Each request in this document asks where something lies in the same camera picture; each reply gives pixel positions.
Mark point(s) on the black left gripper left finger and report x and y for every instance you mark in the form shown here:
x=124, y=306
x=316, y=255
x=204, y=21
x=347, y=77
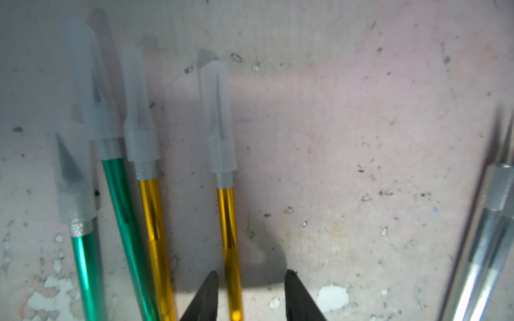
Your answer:
x=204, y=306

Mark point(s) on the yellow knife row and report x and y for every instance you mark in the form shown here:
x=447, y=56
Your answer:
x=225, y=184
x=146, y=173

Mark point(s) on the green knife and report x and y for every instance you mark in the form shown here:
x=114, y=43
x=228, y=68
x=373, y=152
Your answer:
x=86, y=247
x=110, y=154

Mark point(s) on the eleventh clear protective cap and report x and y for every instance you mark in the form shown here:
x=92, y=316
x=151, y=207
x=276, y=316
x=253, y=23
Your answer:
x=73, y=172

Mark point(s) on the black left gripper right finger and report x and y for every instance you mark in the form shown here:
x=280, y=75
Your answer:
x=300, y=306

